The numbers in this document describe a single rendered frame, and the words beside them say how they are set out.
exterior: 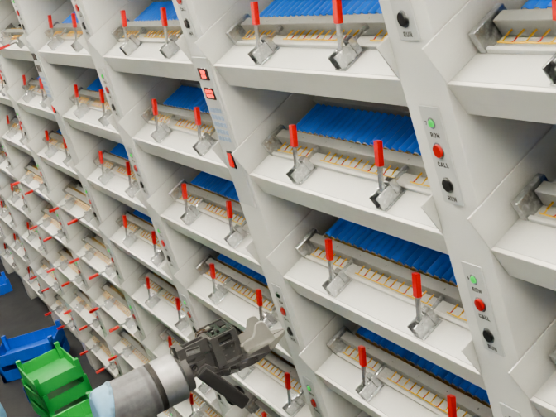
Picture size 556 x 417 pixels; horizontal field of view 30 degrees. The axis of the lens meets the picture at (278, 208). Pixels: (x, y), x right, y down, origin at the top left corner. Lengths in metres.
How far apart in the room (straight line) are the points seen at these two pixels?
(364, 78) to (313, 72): 0.14
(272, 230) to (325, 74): 0.52
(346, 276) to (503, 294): 0.53
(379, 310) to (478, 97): 0.57
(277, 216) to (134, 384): 0.39
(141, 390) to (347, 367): 0.37
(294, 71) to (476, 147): 0.39
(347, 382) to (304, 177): 0.42
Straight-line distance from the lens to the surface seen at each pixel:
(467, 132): 1.18
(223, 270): 2.45
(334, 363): 1.94
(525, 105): 1.07
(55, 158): 3.63
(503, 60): 1.12
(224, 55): 1.78
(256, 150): 1.82
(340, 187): 1.55
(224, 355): 1.90
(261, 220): 1.86
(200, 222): 2.31
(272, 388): 2.38
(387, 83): 1.27
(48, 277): 5.19
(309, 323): 1.93
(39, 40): 3.12
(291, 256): 1.88
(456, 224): 1.25
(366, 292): 1.67
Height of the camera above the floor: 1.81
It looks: 17 degrees down
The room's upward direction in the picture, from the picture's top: 18 degrees counter-clockwise
